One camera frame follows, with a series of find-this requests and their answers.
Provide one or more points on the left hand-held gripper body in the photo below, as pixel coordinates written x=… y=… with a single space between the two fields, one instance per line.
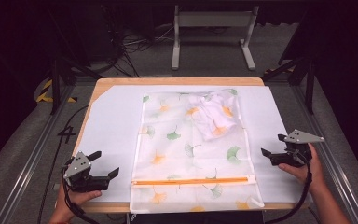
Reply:
x=80 y=181

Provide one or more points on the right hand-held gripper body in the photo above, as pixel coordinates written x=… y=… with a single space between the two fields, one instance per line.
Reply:
x=296 y=152

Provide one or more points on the leaf print mesh laundry bag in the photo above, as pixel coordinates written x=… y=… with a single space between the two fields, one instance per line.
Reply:
x=174 y=155

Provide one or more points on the white garment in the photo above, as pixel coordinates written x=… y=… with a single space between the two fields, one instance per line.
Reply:
x=211 y=115

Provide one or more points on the person's left hand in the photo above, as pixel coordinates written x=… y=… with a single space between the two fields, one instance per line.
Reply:
x=70 y=203

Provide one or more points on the person's right hand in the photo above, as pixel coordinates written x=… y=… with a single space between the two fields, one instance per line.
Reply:
x=313 y=174

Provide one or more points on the white table mat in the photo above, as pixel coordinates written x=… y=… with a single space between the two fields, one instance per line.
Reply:
x=112 y=124

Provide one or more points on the black metal stand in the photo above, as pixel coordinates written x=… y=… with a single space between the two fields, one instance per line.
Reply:
x=55 y=87
x=309 y=87

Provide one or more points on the person's dark clothing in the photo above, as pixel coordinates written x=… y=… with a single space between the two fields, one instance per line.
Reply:
x=199 y=219

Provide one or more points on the wooden table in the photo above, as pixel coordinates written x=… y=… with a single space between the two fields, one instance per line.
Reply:
x=167 y=81

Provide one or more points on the white metal stand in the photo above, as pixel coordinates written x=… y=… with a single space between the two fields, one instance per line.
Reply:
x=214 y=19

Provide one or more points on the aluminium floor rail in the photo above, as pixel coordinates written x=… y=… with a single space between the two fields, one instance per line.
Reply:
x=28 y=168
x=338 y=161

